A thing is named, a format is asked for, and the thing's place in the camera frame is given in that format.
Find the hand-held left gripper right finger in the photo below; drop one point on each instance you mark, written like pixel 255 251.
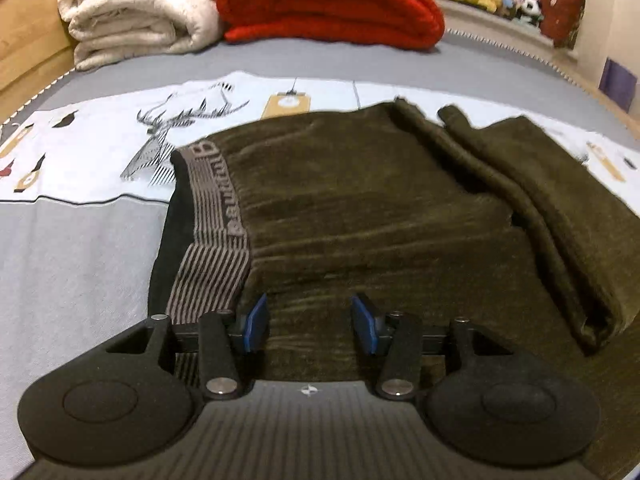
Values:
pixel 364 325

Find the folded red blanket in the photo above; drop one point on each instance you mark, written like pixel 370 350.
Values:
pixel 325 5

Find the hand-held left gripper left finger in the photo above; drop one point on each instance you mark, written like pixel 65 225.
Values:
pixel 256 324

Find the grey bed cover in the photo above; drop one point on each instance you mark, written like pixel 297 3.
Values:
pixel 65 285

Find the panda plush toy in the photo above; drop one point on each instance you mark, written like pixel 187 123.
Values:
pixel 530 9

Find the dark red cushion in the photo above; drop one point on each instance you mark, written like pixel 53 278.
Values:
pixel 562 15

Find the printed white sheet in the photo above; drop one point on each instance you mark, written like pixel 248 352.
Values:
pixel 90 160

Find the wooden bed frame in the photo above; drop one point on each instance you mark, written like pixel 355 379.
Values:
pixel 30 45

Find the purple box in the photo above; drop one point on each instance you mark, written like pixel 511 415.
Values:
pixel 619 84

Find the folded cream fleece blanket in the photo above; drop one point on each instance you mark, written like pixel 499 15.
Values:
pixel 145 10

